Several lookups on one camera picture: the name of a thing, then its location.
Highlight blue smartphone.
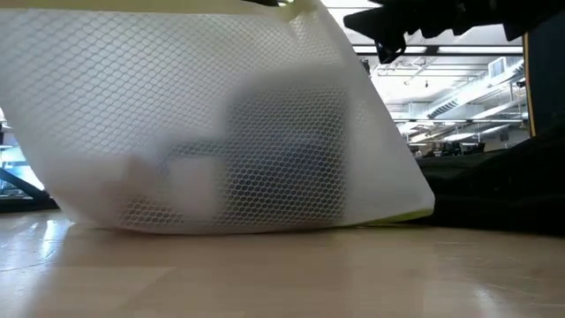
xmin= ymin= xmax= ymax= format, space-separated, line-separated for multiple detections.
xmin=220 ymin=140 xmax=350 ymax=217

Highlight black aluminium table frame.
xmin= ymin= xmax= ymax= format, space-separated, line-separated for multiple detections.
xmin=0 ymin=166 xmax=61 ymax=214

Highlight white mesh pouch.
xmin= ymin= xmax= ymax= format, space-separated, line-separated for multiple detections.
xmin=0 ymin=0 xmax=436 ymax=235

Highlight red-white playing card box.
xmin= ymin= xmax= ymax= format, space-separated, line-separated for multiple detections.
xmin=166 ymin=154 xmax=222 ymax=217

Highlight large black partition curtain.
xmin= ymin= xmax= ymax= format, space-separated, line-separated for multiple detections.
xmin=524 ymin=30 xmax=565 ymax=139

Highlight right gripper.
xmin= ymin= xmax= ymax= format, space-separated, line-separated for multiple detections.
xmin=343 ymin=0 xmax=507 ymax=65

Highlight background robot workstation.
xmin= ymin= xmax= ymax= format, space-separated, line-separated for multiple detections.
xmin=408 ymin=140 xmax=486 ymax=159

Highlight black fabric backpack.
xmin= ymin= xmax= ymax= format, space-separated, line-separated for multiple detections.
xmin=414 ymin=127 xmax=565 ymax=235

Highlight long yellow cable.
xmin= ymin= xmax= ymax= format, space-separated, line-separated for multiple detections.
xmin=522 ymin=33 xmax=538 ymax=138

